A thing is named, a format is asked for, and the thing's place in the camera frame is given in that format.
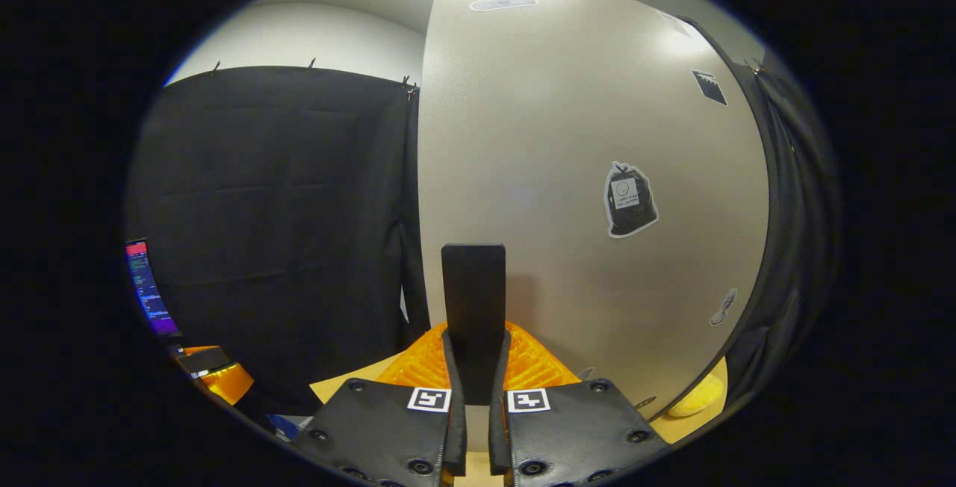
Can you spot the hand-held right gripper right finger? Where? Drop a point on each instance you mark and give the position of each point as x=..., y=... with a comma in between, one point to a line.
x=499, y=435

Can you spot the black backdrop cloth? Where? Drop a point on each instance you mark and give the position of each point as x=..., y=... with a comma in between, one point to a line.
x=284, y=211

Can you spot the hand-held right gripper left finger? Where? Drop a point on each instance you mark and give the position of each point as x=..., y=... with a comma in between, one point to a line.
x=457, y=435

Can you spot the yellow round sponge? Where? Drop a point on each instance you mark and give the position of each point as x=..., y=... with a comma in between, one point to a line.
x=702, y=397

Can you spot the computer monitor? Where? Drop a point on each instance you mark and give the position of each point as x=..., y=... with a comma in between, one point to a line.
x=149, y=293

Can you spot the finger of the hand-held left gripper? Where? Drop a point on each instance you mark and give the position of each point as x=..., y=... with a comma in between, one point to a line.
x=228, y=382

